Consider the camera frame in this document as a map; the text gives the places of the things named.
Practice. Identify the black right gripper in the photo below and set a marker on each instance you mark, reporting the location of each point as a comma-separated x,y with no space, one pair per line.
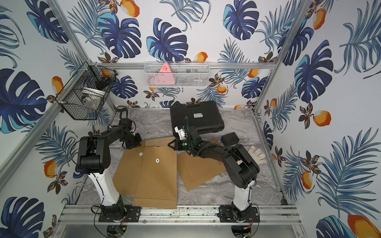
176,146

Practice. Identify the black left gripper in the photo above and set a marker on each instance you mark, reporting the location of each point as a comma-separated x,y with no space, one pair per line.
134,142

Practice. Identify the brown file bag stack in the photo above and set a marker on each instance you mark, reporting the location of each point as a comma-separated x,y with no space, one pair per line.
194,171

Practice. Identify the brown kraft file bag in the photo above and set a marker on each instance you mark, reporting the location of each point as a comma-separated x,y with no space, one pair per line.
128,173

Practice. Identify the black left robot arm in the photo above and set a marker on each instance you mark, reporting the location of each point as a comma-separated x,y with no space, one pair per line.
94,159

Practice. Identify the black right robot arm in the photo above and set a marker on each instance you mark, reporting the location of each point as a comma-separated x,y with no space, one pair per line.
239,164

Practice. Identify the black plastic tool case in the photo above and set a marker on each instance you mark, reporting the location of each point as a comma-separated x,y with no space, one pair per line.
205,116

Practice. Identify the small black box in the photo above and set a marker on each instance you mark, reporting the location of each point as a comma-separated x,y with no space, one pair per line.
230,139

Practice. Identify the white work glove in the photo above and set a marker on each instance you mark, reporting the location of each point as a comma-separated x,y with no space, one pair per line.
257,155

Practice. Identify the pink triangular item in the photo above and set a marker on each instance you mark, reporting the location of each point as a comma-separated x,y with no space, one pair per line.
163,78

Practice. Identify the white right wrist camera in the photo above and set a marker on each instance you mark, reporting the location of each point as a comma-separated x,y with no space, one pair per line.
181,132

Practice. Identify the black wire basket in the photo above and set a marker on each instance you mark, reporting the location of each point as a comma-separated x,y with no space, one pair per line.
84,96

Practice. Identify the clear wall shelf basket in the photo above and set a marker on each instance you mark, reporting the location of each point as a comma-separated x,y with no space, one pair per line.
186,73

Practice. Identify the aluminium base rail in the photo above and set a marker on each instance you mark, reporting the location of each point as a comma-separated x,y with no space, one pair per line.
198,215

